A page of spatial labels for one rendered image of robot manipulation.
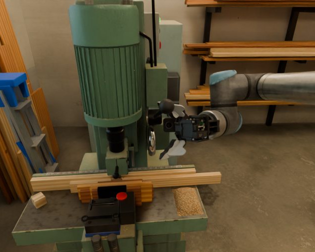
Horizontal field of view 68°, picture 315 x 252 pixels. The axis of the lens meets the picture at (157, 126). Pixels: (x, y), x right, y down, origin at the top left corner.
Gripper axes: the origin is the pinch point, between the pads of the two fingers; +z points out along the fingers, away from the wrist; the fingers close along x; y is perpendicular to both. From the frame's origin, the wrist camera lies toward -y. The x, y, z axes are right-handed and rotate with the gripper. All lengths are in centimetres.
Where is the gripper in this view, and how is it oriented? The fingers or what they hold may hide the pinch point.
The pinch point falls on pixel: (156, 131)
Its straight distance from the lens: 61.5
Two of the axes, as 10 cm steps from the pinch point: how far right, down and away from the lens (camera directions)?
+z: -7.1, 0.9, -7.0
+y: 7.0, 0.4, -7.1
